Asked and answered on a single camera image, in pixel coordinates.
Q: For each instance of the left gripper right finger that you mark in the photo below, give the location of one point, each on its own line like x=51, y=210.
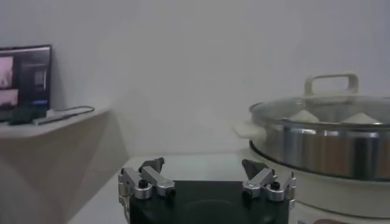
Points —
x=262, y=179

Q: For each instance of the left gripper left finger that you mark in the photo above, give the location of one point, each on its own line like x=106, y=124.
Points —
x=152, y=179

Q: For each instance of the white steamed baozi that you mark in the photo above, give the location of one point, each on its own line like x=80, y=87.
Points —
x=361, y=118

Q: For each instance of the round glass pot lid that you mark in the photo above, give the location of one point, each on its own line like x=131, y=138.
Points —
x=329, y=77

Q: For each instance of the stainless steel steamer basket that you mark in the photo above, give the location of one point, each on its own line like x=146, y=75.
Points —
x=329, y=149

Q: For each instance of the cream electric cooking pot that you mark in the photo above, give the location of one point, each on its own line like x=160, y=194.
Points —
x=335, y=194

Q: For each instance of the white side table with mouse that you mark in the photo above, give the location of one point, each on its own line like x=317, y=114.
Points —
x=55, y=158

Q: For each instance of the silver portable drive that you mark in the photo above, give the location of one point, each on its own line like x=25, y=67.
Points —
x=48, y=119

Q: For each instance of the black laptop with dark screen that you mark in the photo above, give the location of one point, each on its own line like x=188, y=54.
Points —
x=30, y=76

